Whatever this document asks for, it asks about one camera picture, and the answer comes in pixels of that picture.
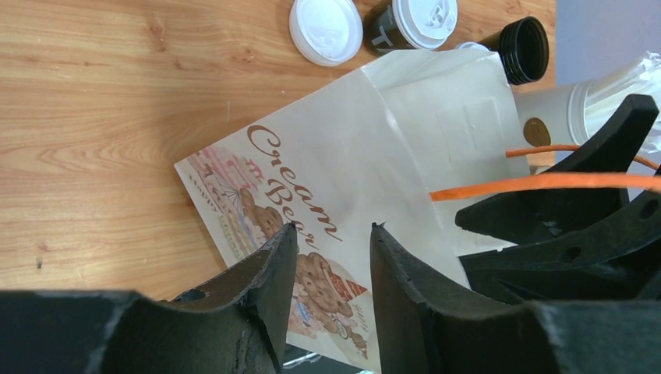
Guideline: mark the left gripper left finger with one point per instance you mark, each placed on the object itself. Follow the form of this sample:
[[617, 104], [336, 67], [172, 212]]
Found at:
[[234, 323]]

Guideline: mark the brown paper bag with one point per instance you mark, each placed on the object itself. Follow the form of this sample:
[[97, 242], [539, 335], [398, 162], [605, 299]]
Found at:
[[406, 142]]

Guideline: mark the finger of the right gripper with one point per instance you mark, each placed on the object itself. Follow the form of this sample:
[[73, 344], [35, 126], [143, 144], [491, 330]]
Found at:
[[616, 258], [533, 216]]

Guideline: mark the paper cup of straws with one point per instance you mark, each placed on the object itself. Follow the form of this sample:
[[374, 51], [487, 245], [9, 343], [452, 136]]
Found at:
[[573, 113]]

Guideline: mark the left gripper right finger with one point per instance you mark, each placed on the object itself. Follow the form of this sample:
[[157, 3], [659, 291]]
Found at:
[[428, 323]]

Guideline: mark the brown coffee cup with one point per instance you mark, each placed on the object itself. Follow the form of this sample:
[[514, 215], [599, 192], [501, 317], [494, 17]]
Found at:
[[381, 33]]

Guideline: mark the white plastic cup lid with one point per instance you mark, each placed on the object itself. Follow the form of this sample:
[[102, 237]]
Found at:
[[426, 24]]

